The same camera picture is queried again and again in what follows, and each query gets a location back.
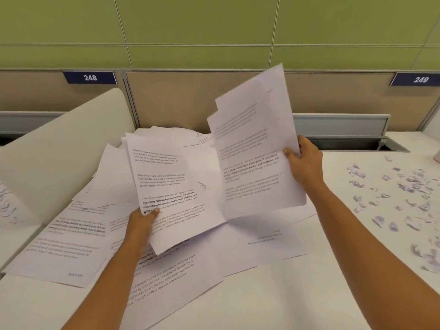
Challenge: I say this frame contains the person's left hand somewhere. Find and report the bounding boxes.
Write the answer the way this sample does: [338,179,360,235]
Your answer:
[127,206,161,251]

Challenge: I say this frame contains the person's right hand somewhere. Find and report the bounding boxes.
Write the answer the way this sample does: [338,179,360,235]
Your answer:
[283,135,326,196]

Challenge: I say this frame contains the heap of paper scraps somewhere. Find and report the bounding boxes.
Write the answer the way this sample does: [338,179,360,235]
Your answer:
[0,183,18,220]
[346,155,440,274]

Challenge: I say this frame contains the printed sheets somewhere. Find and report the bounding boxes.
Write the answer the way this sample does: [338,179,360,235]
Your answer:
[121,132,226,255]

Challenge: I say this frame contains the gathered printed sheet bundle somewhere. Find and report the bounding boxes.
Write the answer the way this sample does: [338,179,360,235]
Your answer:
[206,63,308,220]

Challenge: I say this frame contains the pile of printed papers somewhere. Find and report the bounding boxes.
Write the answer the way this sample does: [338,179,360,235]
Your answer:
[3,126,317,330]

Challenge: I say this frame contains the person's right forearm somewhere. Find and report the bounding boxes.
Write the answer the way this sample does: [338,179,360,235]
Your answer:
[306,181,440,330]

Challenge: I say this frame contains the person's left forearm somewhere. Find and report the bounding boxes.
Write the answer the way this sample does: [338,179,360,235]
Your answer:
[60,236,152,330]

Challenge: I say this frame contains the white desk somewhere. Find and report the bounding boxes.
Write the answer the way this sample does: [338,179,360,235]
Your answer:
[0,144,44,269]
[0,128,440,330]

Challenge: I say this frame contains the white side divider panel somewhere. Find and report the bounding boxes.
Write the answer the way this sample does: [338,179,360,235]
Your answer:
[0,87,137,226]
[426,110,440,133]

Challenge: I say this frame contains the beige partition panel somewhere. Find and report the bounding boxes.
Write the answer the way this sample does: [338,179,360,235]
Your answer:
[125,71,440,133]
[0,70,124,112]

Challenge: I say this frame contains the blue number sign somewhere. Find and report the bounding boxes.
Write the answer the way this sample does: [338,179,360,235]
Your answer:
[62,71,117,85]
[389,72,440,87]

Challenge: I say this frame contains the grey cable tray lid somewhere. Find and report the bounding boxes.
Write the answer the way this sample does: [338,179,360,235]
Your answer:
[292,113,410,154]

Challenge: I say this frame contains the grey partition post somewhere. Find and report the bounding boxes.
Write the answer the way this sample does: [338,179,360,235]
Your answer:
[418,99,440,133]
[118,70,140,129]

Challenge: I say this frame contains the left desk cable tray lid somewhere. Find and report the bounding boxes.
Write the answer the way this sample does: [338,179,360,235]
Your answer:
[0,110,66,145]

